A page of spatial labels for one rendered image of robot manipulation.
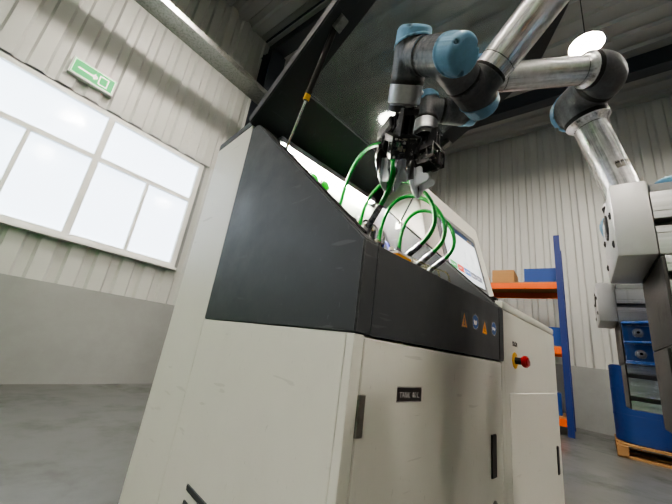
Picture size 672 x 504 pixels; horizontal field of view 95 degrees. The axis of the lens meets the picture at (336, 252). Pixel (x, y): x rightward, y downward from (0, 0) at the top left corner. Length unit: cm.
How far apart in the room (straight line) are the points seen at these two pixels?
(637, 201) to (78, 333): 450
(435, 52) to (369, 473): 73
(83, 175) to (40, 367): 211
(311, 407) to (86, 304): 407
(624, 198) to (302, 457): 56
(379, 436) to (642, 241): 44
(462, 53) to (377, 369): 58
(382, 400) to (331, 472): 13
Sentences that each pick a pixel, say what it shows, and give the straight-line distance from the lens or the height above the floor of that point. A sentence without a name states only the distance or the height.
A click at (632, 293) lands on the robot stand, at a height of 97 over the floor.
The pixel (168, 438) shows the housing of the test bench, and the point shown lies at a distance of 106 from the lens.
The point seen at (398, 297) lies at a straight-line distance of 60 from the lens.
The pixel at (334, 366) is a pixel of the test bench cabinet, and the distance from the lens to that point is 52.
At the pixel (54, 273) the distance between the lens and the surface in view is 449.
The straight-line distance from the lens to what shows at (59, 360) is 452.
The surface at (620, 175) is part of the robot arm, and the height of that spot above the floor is 133.
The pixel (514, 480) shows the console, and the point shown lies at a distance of 121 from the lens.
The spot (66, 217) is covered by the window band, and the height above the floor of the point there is 172.
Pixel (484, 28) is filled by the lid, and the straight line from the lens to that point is 136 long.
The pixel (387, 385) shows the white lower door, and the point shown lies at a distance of 58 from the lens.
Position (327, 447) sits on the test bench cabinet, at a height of 62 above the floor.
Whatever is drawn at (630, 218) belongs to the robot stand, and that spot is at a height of 95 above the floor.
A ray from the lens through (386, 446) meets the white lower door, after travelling 60.
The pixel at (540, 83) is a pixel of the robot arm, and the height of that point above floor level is 152.
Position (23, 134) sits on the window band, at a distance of 466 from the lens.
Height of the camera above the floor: 77
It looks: 17 degrees up
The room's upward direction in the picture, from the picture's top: 8 degrees clockwise
